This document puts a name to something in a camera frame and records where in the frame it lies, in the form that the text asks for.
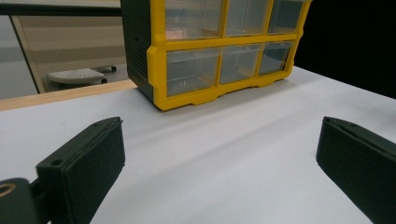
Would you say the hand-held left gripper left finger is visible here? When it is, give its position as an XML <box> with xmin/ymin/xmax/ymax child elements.
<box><xmin>35</xmin><ymin>116</ymin><xmax>126</xmax><ymax>224</ymax></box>

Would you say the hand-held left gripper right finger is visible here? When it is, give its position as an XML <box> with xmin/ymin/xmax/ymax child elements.
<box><xmin>316</xmin><ymin>116</ymin><xmax>396</xmax><ymax>224</ymax></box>

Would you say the yellow black drawer cabinet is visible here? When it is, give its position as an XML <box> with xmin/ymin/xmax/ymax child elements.
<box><xmin>120</xmin><ymin>0</ymin><xmax>313</xmax><ymax>112</ymax></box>

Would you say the clear plastic drawer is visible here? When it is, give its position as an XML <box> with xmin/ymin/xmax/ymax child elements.
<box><xmin>164</xmin><ymin>0</ymin><xmax>224</xmax><ymax>41</ymax></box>

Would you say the wooden table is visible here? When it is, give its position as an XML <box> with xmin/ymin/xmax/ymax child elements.
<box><xmin>0</xmin><ymin>78</ymin><xmax>138</xmax><ymax>112</ymax></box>

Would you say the white perforated wheeled base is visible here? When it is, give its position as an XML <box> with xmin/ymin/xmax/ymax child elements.
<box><xmin>47</xmin><ymin>64</ymin><xmax>118</xmax><ymax>86</ymax></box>

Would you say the white table cover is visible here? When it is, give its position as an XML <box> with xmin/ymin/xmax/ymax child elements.
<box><xmin>0</xmin><ymin>66</ymin><xmax>396</xmax><ymax>224</ymax></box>

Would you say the black horizontal frame bar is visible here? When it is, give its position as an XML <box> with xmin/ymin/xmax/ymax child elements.
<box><xmin>0</xmin><ymin>3</ymin><xmax>122</xmax><ymax>17</ymax></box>

